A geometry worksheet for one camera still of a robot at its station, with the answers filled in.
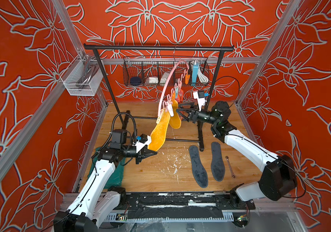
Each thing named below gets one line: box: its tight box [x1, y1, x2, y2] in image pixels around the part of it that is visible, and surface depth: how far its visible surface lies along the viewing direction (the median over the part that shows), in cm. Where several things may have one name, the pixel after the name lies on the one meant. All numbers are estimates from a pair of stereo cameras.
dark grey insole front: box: [210, 141, 226, 182], surface depth 87 cm
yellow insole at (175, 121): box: [169, 99, 182, 130], surface depth 74 cm
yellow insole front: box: [147, 109, 171, 152], surface depth 70 cm
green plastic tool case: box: [104, 157, 125, 189], surface depth 78 cm
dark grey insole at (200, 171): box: [188, 145, 209, 189], surface depth 85 cm
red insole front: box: [177, 88, 184, 104], surface depth 81 cm
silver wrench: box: [225, 156, 236, 179], surface depth 85 cm
